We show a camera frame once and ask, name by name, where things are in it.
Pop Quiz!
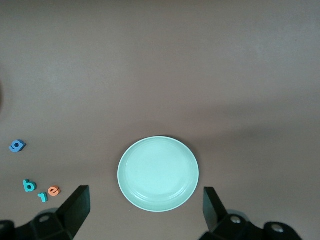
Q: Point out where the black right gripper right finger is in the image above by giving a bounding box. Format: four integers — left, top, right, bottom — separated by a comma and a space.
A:
199, 186, 266, 240

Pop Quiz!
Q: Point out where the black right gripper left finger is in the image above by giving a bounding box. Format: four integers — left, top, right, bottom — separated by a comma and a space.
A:
14, 185, 91, 240

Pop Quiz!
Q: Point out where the orange foam letter e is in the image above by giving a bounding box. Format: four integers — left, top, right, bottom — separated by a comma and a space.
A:
47, 185, 62, 197

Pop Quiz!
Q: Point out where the teal foam letter b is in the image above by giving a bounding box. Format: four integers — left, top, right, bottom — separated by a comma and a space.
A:
22, 179, 37, 193

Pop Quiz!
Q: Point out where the green plate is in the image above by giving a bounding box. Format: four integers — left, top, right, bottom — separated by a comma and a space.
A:
117, 135, 200, 214

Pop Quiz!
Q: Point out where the blue foam letter g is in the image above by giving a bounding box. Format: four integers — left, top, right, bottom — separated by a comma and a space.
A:
8, 139, 27, 154

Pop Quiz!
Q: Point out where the brown table cover mat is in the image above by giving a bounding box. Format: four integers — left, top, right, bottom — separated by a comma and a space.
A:
0, 0, 320, 240

